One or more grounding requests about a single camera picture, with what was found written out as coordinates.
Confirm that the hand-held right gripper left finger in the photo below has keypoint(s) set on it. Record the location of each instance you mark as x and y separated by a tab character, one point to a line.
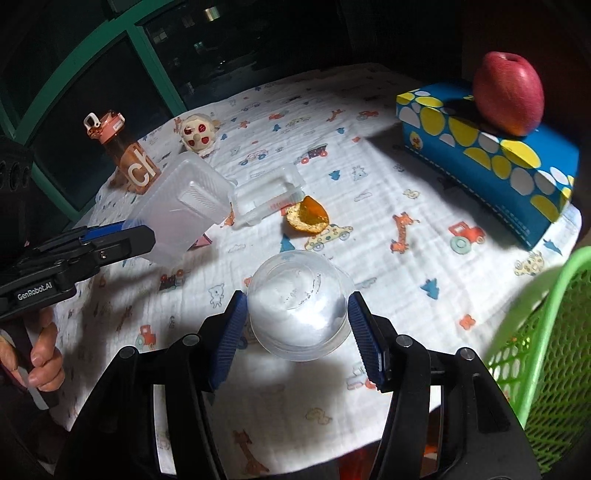
228	341

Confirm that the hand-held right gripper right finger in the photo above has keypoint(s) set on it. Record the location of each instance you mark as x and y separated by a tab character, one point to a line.
367	341

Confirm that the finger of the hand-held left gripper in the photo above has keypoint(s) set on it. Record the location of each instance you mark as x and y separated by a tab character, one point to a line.
108	230
129	244

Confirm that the clear plastic container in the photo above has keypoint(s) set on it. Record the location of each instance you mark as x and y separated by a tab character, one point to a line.
184	217

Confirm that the clear plastic cup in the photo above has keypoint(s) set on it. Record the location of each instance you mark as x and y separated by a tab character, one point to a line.
295	304

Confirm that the green plastic basket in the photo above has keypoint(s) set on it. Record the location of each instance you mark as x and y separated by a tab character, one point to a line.
554	360

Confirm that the person's left hand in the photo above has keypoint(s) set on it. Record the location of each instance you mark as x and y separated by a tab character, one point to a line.
46	364

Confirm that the pink water bottle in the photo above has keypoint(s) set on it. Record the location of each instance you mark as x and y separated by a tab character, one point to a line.
134	170

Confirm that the white printed blanket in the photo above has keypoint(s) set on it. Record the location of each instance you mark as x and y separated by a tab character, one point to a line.
369	258

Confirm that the white plush toy red spots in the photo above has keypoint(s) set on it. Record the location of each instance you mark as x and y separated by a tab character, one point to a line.
198	134

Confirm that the orange peel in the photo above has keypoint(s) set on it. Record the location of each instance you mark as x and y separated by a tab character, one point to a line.
307	217

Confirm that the clear plastic tray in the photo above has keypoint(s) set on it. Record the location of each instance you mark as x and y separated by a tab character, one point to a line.
263	198

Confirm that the blue dotted tissue box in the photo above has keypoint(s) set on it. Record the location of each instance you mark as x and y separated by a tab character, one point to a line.
461	166

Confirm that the red apple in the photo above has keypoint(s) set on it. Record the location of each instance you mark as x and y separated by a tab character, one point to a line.
508	92

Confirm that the green window frame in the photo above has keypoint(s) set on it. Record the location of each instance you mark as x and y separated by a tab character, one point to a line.
60	74

